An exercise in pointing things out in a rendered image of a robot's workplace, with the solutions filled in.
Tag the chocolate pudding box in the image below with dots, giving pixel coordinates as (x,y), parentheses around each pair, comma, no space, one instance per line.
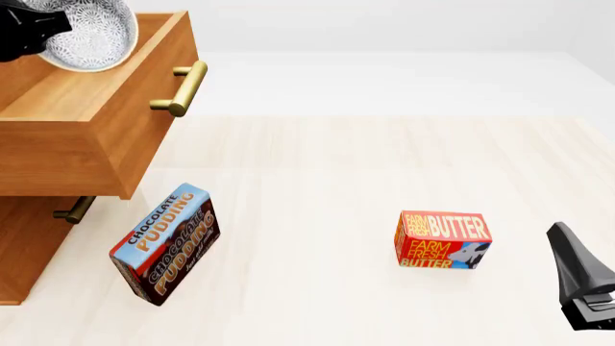
(168,241)

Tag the red butter box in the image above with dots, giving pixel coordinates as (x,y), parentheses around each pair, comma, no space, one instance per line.
(439,241)

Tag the wooden drawer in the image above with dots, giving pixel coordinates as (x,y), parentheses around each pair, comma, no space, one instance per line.
(72,144)

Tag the wooden cabinet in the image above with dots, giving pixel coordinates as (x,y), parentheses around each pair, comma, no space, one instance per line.
(24,252)

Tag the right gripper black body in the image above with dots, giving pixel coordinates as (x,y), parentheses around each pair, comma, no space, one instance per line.
(593,310)

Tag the white patterned bowl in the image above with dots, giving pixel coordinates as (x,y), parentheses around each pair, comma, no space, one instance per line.
(96,36)

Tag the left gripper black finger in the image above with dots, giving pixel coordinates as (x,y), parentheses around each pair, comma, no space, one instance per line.
(41,23)

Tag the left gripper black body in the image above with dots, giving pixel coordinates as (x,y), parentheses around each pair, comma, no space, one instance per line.
(17,48)

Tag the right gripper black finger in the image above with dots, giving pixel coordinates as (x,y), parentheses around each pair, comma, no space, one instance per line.
(576,263)

